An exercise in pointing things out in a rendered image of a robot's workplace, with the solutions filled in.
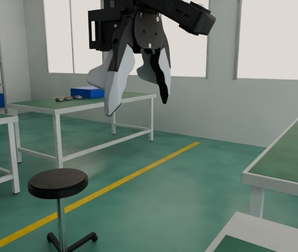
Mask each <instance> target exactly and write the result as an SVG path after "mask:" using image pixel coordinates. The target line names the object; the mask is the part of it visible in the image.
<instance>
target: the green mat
mask: <svg viewBox="0 0 298 252"><path fill-rule="evenodd" d="M214 252H277V251H274V250H271V249H268V248H265V247H262V246H259V245H256V244H253V243H250V242H247V241H244V240H241V239H238V238H235V237H232V236H229V235H225V237H224V238H223V239H222V241H221V242H220V243H219V245H218V246H217V248H216V249H215V250H214Z"/></svg>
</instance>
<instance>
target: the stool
mask: <svg viewBox="0 0 298 252"><path fill-rule="evenodd" d="M87 185H88V176H87V174H86V173H84V172H83V171H81V170H79V169H74V168H57V169H51V170H47V171H43V172H41V173H38V174H36V175H34V176H33V177H32V178H31V179H30V180H29V181H28V192H29V193H30V194H31V195H33V196H35V197H37V198H40V199H49V200H53V199H56V203H57V217H58V230H59V241H58V240H57V238H56V237H55V236H54V234H53V233H52V232H50V233H48V236H47V240H48V242H52V243H53V245H54V246H55V248H56V249H57V251H58V252H72V251H74V250H75V249H77V248H79V247H80V246H82V245H83V244H85V243H86V242H88V241H89V240H92V241H93V242H95V241H97V240H98V237H97V235H96V233H95V232H91V233H90V234H88V235H87V236H85V237H84V238H82V239H80V240H79V241H77V242H76V243H74V244H73V245H71V246H69V247H67V238H66V223H65V208H64V198H67V197H70V196H73V195H76V194H78V193H80V192H81V191H83V190H84V189H85V188H86V187H87Z"/></svg>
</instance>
